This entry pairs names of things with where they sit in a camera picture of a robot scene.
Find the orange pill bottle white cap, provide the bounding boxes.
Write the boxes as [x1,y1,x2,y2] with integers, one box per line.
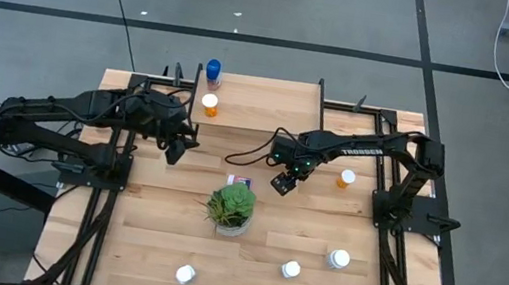
[334,166,359,192]
[198,91,222,120]

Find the small white red blue card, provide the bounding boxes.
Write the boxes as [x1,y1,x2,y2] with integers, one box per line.
[225,173,255,191]

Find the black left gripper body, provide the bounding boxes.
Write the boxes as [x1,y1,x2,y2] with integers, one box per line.
[126,86,203,146]

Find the black metal table frame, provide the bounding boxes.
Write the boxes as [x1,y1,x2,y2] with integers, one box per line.
[28,59,480,285]

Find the clear bottle with blue lid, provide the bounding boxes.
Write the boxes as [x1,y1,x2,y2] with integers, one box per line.
[202,57,226,93]

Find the black frame clamp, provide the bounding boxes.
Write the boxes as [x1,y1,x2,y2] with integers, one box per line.
[350,93,369,115]
[170,61,187,88]

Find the white medicine bottle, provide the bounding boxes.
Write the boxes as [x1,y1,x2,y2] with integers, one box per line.
[325,246,354,273]
[279,258,303,282]
[173,261,199,285]

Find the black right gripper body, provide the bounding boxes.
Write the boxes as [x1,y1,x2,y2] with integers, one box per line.
[265,132,332,181]

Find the succulent in triangle-patterned pot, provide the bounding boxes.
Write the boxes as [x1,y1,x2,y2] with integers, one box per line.
[191,175,260,242]

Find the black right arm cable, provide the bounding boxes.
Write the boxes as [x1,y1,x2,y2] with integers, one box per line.
[223,119,288,173]

